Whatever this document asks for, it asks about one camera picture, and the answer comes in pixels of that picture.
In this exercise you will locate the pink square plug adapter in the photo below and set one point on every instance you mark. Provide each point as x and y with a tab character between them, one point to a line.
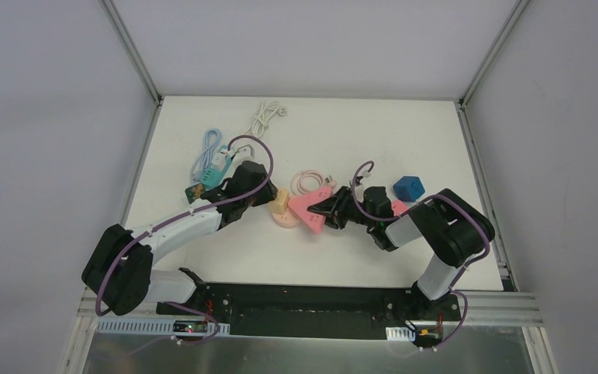
398	207

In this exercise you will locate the pale pink round socket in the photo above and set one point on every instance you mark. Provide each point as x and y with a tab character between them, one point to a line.
287	220

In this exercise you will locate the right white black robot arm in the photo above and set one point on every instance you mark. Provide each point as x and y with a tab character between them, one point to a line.
457	233

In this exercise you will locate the teal power strip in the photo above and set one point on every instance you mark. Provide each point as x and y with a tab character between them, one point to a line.
211	179

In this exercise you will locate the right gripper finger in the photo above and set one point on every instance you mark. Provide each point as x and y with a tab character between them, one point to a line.
334	203
336	220

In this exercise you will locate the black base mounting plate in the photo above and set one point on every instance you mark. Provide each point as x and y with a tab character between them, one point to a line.
264	310

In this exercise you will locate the blue cube plug adapter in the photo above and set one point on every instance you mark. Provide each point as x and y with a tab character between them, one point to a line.
409	189

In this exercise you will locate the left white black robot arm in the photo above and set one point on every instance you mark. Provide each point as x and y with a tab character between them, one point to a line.
121	269

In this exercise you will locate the yellow plug adapter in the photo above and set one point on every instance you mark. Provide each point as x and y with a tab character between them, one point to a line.
279	205

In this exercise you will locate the white plug in teal strip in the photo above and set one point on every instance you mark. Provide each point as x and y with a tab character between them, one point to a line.
220	162

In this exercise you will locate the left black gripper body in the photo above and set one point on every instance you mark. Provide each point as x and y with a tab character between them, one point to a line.
212	192

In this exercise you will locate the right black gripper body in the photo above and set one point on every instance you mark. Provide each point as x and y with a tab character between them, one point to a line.
337	209

